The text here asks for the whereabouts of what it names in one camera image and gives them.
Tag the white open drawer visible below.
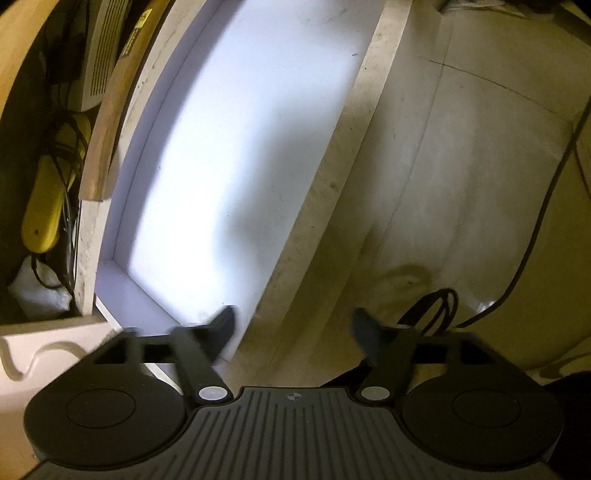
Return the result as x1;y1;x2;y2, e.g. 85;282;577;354
1;1;411;391

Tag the yellow tool under desk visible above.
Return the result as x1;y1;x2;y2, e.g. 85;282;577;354
21;113;91;254

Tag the white vented router box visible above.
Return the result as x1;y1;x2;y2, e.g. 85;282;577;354
69;0;131;112

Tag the black cable on floor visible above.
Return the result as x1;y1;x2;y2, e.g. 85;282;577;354
396;80;591;333

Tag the wooden handle hammer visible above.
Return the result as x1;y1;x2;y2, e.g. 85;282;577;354
79;0;174;201

